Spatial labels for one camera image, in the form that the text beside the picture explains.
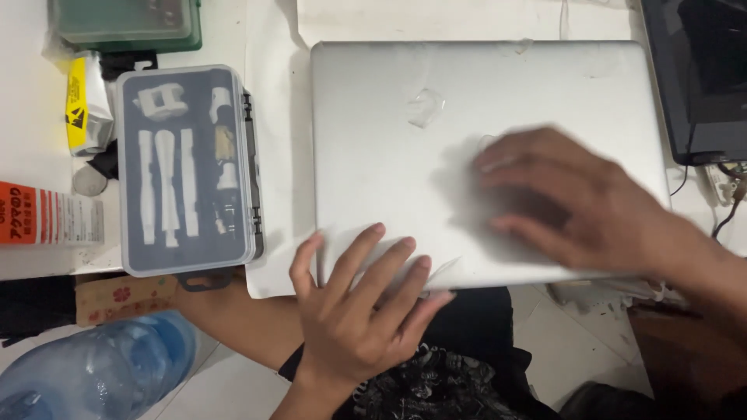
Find orange and white carton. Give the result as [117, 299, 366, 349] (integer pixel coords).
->
[0, 180, 106, 246]

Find person's black printed clothing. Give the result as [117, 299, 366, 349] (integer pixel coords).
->
[334, 286, 564, 420]

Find black open laptop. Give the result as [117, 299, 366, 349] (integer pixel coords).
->
[640, 0, 747, 168]

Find yellow and white packet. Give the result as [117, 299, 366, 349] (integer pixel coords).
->
[65, 51, 115, 158]

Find blue water jug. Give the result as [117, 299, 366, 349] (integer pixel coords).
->
[0, 310, 200, 420]

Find person's right hand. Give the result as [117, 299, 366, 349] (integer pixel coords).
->
[473, 125, 696, 276]

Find clear plastic tool case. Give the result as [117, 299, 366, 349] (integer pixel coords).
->
[115, 64, 265, 292]

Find small brown tool piece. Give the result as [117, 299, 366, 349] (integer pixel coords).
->
[214, 125, 236, 162]

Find silver laptop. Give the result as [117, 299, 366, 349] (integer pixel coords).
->
[309, 40, 672, 291]

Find short white plastic tube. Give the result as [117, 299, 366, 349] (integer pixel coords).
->
[209, 87, 233, 124]

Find person's left hand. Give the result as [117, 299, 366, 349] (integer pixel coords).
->
[289, 223, 456, 387]

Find brown floral cardboard piece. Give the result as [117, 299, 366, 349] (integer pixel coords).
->
[75, 274, 179, 328]

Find small metal bits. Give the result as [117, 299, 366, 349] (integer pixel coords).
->
[212, 201, 238, 235]

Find long white plastic tool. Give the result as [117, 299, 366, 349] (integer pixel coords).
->
[138, 129, 156, 246]
[154, 129, 181, 249]

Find small white cone piece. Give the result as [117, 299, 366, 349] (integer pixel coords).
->
[216, 161, 239, 191]

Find black cable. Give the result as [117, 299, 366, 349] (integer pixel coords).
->
[670, 164, 747, 241]

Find grey round disc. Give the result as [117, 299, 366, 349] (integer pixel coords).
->
[72, 164, 109, 197]

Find white plastic part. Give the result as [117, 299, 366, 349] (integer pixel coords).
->
[547, 279, 686, 309]

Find large white paper sheet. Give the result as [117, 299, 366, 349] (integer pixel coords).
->
[244, 0, 645, 299]

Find green box with clear lid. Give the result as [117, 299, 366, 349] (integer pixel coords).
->
[49, 0, 204, 55]

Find white power adapter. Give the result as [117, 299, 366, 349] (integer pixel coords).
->
[703, 163, 747, 207]

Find white plastic bracket piece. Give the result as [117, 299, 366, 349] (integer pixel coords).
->
[132, 83, 189, 122]

